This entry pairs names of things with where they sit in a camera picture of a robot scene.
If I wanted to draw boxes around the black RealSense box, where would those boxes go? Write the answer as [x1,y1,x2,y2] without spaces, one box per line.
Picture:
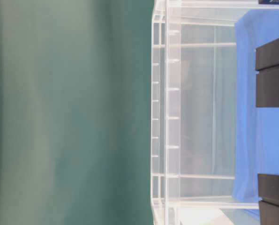
[258,0,279,5]
[256,38,279,107]
[257,173,279,225]

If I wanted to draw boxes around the clear plastic storage case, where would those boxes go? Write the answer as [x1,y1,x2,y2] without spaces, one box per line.
[151,0,279,225]

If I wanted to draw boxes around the blue liner in case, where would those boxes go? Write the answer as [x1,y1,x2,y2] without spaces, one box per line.
[233,8,279,221]

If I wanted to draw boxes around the green table cloth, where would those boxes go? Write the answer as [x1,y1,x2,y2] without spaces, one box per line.
[0,0,154,225]

